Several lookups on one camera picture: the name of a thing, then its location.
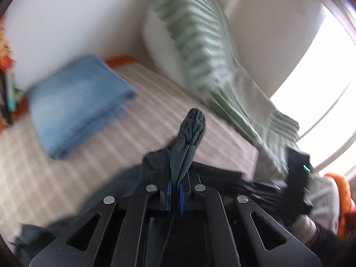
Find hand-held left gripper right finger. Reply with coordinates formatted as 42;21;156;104
178;172;323;267

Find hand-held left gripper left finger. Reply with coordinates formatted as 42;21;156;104
29;170;171;267

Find dark grey pants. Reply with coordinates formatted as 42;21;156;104
12;108;290;267

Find person's right forearm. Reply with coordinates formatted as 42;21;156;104
293;214;344;249

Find person's light clothing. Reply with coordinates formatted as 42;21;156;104
307;172;356;241

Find beige checked blanket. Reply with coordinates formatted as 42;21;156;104
0;61;259;245

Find window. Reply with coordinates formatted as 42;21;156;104
269;3;356;173

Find folded blue jeans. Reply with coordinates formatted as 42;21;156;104
28;54;139;160

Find green patterned white pillow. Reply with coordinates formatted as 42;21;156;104
141;0;301;173

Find orange patterned cloth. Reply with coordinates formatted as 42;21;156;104
0;24;14;72

